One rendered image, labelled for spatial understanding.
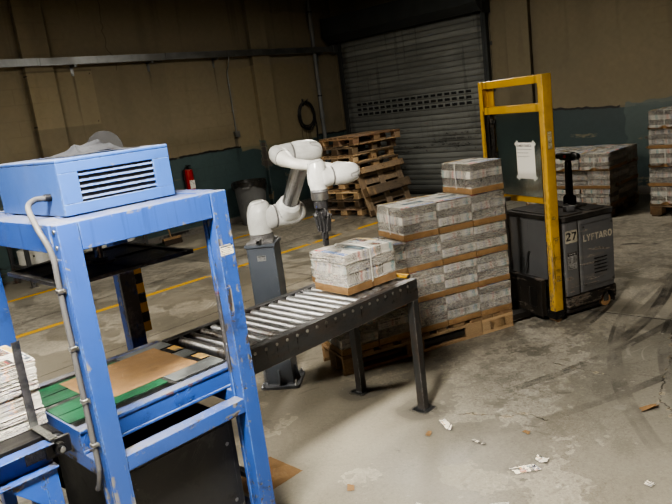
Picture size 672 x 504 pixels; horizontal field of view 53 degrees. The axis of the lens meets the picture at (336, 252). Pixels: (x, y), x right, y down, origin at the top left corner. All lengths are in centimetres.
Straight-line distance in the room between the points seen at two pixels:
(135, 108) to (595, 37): 703
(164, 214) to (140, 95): 875
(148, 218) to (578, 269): 376
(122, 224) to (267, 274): 212
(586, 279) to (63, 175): 410
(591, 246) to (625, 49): 568
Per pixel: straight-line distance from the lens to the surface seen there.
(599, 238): 557
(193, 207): 256
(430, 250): 480
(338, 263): 362
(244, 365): 278
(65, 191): 252
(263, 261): 440
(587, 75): 1104
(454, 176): 508
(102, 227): 239
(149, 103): 1126
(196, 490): 291
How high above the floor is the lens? 181
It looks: 12 degrees down
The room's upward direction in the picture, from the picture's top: 7 degrees counter-clockwise
